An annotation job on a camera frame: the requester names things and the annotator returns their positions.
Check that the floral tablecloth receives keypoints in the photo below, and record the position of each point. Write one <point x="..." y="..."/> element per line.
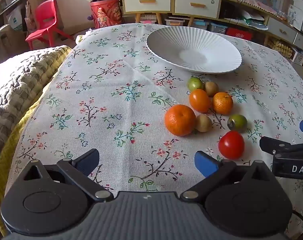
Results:
<point x="104" y="92"/>

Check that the small patterned box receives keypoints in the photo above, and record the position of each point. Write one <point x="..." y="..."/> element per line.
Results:
<point x="298" y="58"/>

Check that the white ribbed plate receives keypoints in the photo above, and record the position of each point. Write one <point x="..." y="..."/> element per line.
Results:
<point x="191" y="52"/>

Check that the clear storage box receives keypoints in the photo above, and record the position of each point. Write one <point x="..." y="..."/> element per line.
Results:
<point x="175" y="22"/>
<point x="148" y="18"/>

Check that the red plastic chair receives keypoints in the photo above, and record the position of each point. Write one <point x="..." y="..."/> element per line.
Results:
<point x="45" y="20"/>

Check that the red flat box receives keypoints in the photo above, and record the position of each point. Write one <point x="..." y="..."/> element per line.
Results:
<point x="239" y="33"/>

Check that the green lime with dark spot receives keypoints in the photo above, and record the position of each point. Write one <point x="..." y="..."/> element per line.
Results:
<point x="237" y="122"/>

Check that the red printed bucket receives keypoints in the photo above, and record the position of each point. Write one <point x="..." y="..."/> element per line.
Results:
<point x="105" y="12"/>

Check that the large orange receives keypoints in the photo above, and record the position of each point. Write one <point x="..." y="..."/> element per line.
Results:
<point x="180" y="120"/>

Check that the yellow blanket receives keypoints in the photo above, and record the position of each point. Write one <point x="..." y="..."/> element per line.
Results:
<point x="6" y="160"/>

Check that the white cabinet drawer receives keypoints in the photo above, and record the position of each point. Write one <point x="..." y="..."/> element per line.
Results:
<point x="146" y="1"/>
<point x="197" y="3"/>

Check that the beige knitted blanket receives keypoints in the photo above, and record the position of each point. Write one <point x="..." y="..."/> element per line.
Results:
<point x="16" y="85"/>

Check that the red tomato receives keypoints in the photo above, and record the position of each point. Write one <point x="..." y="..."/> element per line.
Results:
<point x="231" y="145"/>

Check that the smooth orange persimmon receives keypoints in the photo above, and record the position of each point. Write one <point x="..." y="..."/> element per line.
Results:
<point x="199" y="100"/>

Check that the blue lidded storage box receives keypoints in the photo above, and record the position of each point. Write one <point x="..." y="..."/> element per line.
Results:
<point x="201" y="24"/>
<point x="217" y="28"/>

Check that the pile of papers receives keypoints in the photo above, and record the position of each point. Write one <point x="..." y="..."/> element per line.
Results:
<point x="252" y="18"/>

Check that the long low wooden stand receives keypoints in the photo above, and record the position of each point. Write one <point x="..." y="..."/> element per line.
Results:
<point x="274" y="15"/>

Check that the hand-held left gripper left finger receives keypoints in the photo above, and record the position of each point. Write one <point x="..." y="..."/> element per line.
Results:
<point x="87" y="160"/>

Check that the yellow bead toy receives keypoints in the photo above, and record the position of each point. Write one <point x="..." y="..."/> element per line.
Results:
<point x="280" y="46"/>

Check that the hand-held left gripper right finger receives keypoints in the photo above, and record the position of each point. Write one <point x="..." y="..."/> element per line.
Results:
<point x="205" y="162"/>

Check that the brown kiwi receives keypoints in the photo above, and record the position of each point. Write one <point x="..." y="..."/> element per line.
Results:
<point x="204" y="123"/>
<point x="212" y="88"/>

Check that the small tangerine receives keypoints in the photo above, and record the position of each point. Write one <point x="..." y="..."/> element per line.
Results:
<point x="223" y="103"/>

